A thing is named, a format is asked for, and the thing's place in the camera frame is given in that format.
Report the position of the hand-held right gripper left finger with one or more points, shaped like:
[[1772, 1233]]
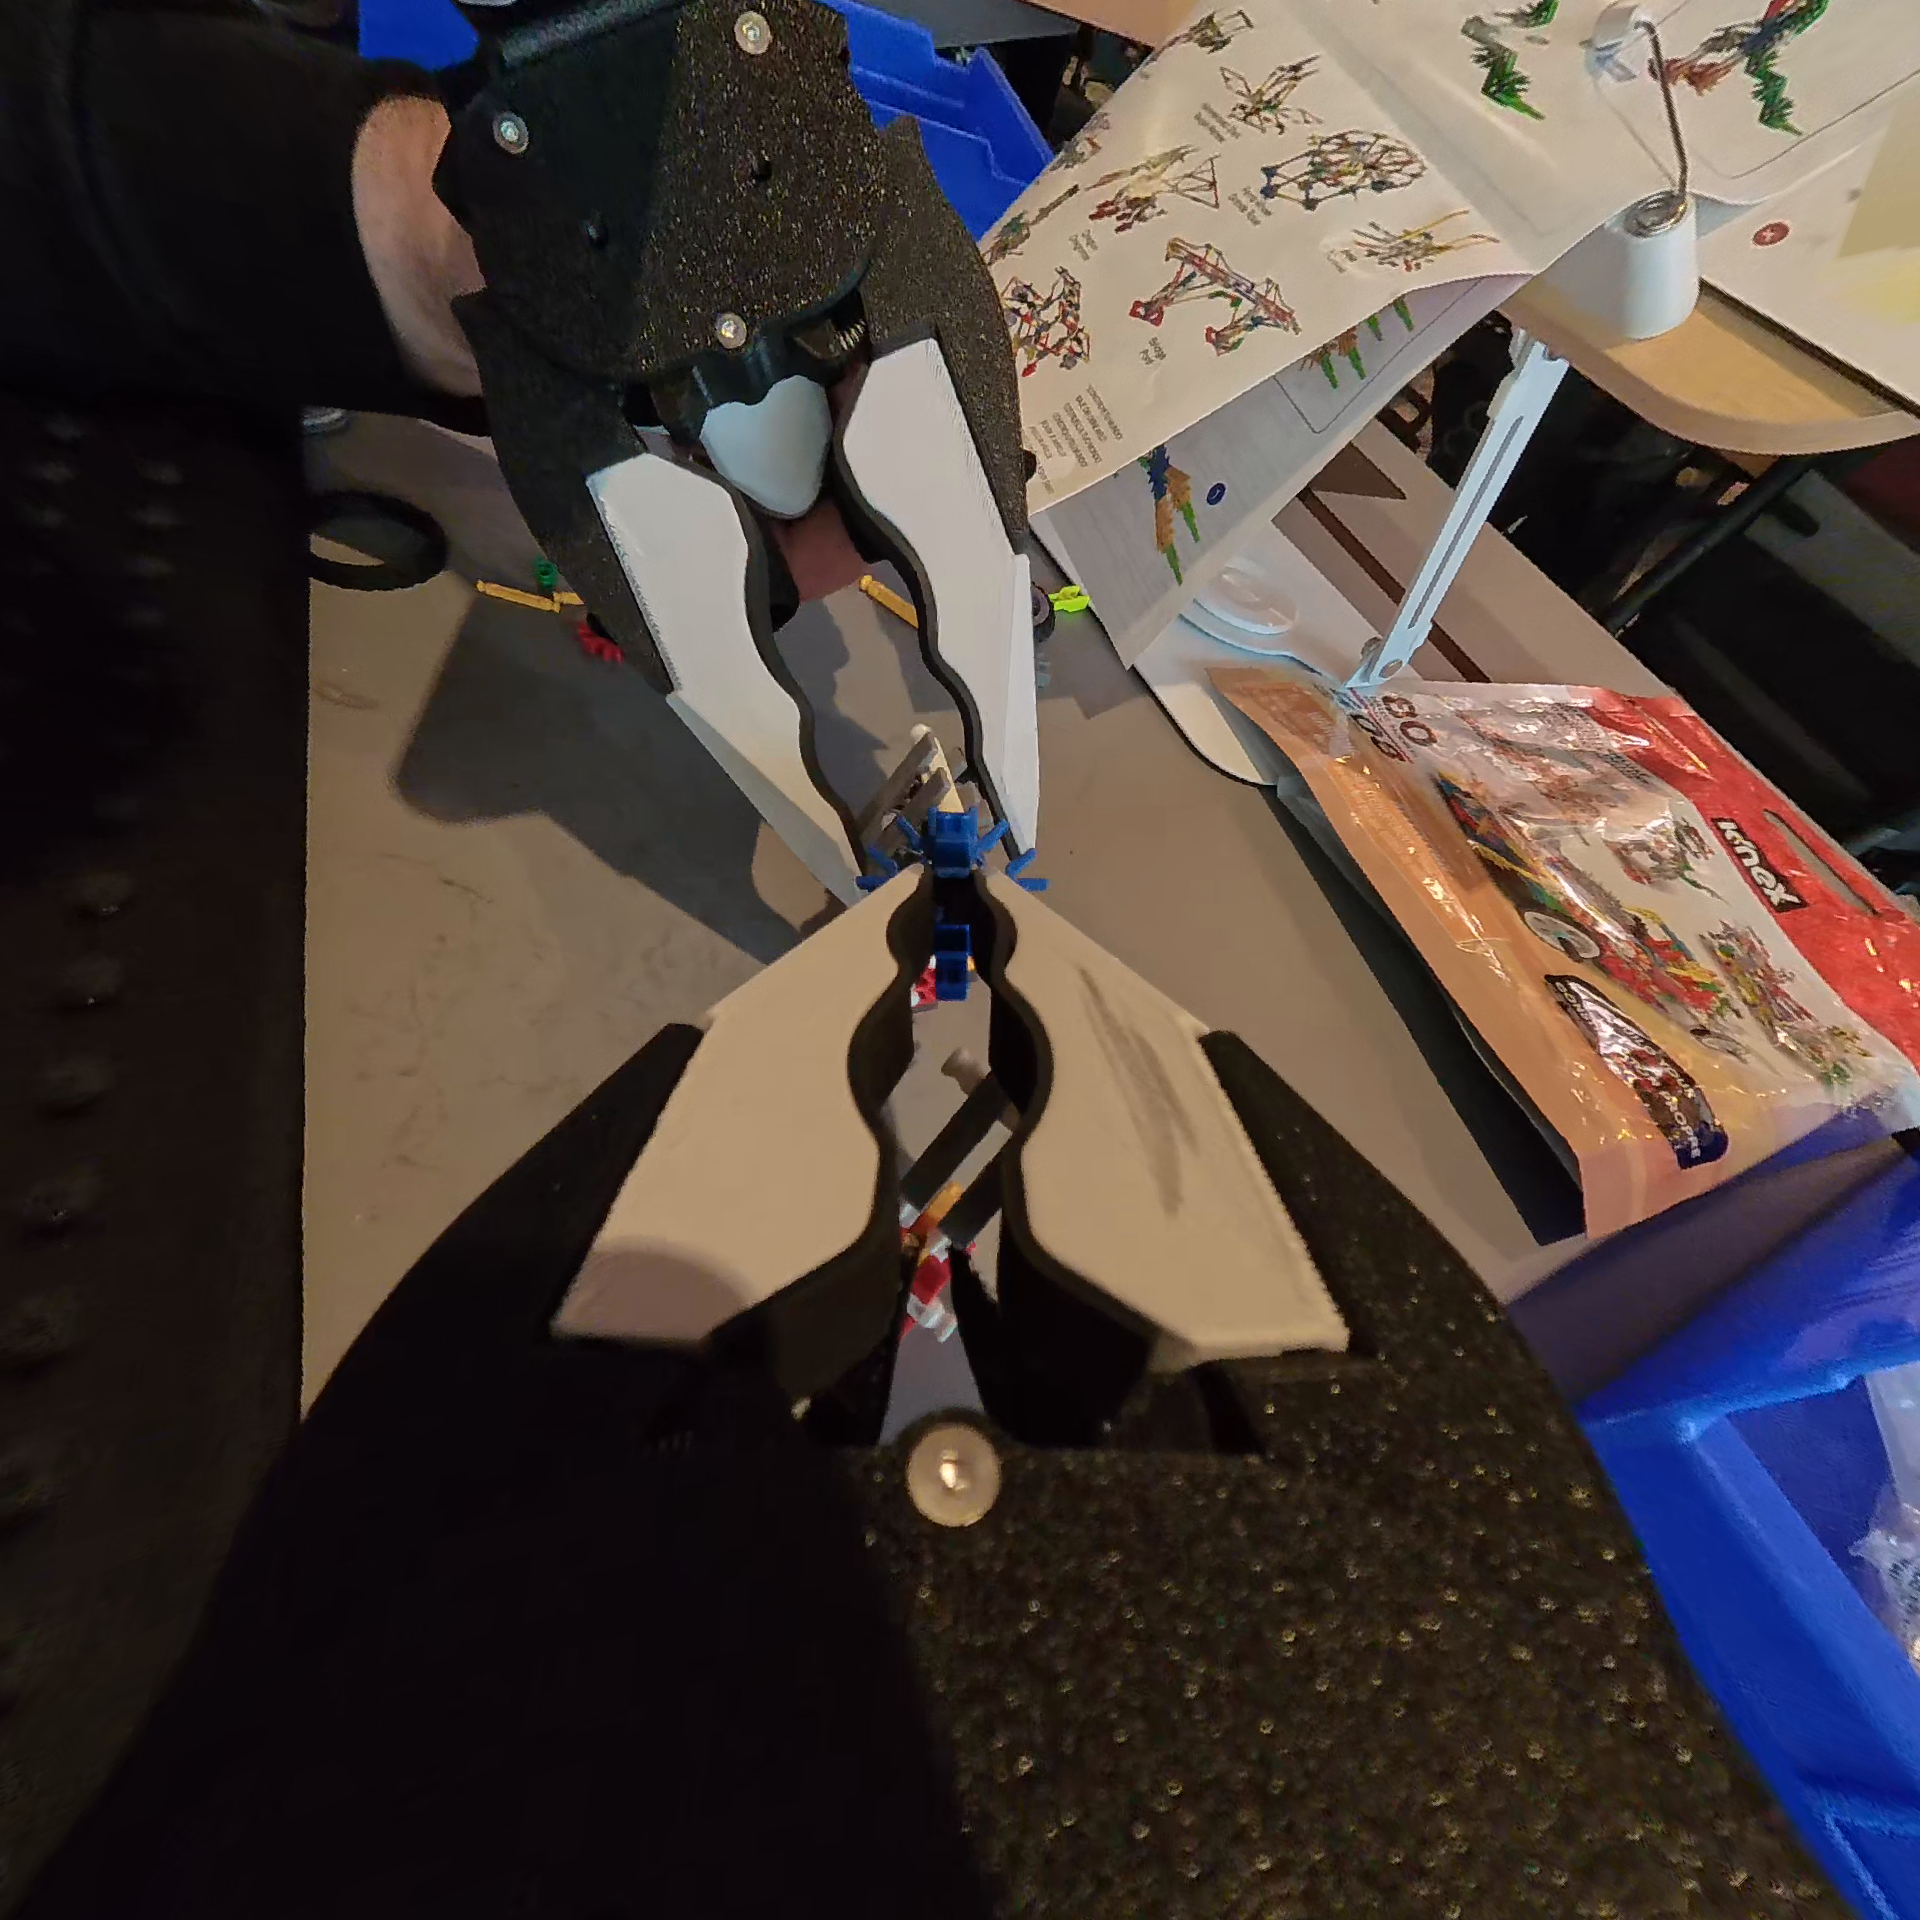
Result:
[[720, 1185]]

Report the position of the blue plastic bin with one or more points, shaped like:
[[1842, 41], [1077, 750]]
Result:
[[944, 83], [1723, 1500]]

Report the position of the white book stand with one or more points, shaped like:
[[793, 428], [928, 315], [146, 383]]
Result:
[[1642, 270]]

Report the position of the red snowflake toy connector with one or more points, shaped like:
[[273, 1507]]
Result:
[[600, 642]]

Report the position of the black toy tire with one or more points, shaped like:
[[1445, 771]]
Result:
[[435, 529]]

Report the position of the short yellow toy rod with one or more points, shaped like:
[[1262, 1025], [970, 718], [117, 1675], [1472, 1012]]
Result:
[[516, 595]]

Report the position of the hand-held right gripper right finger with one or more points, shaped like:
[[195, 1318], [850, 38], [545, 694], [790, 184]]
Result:
[[1177, 1200]]

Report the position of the person's left hand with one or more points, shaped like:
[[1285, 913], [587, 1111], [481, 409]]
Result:
[[405, 240]]

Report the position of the toy instruction booklet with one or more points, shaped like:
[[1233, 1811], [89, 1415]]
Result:
[[1276, 224]]

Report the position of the printed toy set bag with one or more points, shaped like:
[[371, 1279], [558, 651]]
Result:
[[1576, 931]]

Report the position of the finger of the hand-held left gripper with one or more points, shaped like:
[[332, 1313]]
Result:
[[691, 630], [968, 524]]

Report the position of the black perforated board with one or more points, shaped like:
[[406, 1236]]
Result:
[[149, 902]]

